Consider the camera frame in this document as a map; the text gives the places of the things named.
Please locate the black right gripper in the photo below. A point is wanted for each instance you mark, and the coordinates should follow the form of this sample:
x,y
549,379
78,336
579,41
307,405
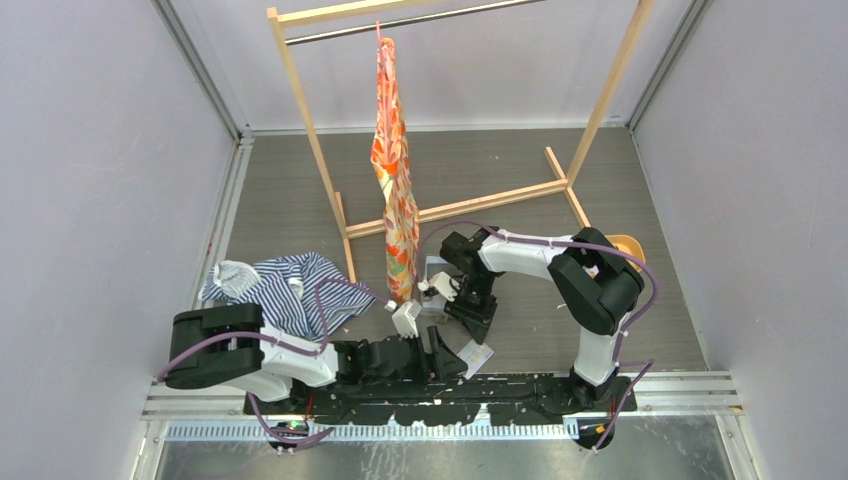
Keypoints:
x,y
477,320

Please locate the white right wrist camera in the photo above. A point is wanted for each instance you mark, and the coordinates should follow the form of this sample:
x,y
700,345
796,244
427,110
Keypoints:
x,y
440,284

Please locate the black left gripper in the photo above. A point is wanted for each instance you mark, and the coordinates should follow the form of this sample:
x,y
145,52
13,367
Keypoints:
x,y
445,361

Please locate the wooden clothes rack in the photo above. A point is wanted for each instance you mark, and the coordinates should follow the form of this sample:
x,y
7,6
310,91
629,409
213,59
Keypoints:
x,y
488,65

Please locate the tan oval tray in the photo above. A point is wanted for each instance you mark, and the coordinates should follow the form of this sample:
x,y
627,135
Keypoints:
x,y
631,247

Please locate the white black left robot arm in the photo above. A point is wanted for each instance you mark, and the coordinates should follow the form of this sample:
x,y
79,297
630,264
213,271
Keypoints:
x,y
234,346

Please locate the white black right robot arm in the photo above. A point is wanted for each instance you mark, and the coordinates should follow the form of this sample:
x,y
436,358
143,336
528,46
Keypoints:
x,y
597,283

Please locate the orange floral garment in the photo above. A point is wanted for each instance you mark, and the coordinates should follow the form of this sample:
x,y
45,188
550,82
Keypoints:
x,y
390,160

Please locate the blue white striped shirt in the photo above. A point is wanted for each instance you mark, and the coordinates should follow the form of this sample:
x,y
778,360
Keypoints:
x,y
303,295

